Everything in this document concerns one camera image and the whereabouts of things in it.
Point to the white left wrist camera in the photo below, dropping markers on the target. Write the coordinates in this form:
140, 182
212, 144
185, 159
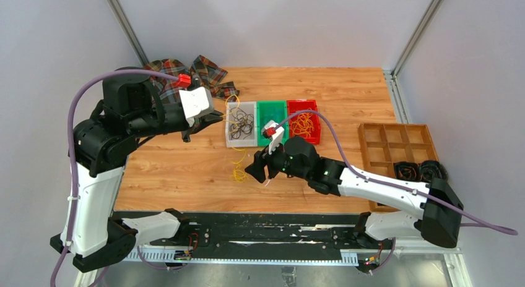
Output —
196, 103

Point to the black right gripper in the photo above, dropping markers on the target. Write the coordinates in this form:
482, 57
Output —
256, 169

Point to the red plastic bin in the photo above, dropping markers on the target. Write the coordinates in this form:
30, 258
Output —
306, 125

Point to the green plastic bin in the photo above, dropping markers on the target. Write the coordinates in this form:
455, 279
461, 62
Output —
269, 110

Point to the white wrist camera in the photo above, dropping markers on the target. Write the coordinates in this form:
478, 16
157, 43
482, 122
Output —
274, 132
196, 103

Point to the wooden compartment tray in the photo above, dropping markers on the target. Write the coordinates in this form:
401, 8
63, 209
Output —
400, 151

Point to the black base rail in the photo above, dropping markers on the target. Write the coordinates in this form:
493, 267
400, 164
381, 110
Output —
266, 236

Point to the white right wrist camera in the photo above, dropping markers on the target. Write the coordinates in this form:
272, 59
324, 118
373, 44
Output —
274, 132

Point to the plaid flannel cloth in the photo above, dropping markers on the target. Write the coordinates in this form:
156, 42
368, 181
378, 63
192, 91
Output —
203, 73

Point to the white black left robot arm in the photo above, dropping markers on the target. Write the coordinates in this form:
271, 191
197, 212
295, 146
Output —
137, 105

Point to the white plastic bin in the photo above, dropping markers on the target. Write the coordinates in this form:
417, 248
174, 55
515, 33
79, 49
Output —
241, 124

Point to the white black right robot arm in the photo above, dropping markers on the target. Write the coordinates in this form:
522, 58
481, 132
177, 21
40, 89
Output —
427, 210

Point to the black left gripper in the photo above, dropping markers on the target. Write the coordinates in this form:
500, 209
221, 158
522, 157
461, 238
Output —
199, 123

